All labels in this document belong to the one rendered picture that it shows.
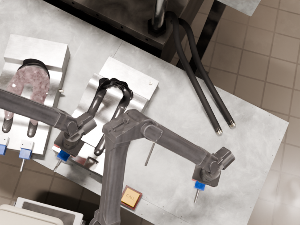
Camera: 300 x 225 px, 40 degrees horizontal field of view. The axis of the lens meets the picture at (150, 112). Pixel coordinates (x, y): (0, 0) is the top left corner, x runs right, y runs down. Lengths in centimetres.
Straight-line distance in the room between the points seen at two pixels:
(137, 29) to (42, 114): 87
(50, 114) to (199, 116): 79
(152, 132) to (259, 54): 198
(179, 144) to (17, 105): 51
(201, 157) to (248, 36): 180
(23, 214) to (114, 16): 114
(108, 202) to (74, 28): 105
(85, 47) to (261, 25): 155
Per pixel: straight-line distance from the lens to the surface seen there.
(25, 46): 192
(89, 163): 176
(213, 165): 144
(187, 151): 133
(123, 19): 208
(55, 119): 139
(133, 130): 112
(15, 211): 131
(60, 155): 166
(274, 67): 303
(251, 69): 297
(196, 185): 168
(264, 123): 198
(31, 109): 133
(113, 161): 115
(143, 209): 180
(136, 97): 176
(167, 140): 124
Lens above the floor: 259
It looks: 72 degrees down
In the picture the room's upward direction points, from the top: 14 degrees clockwise
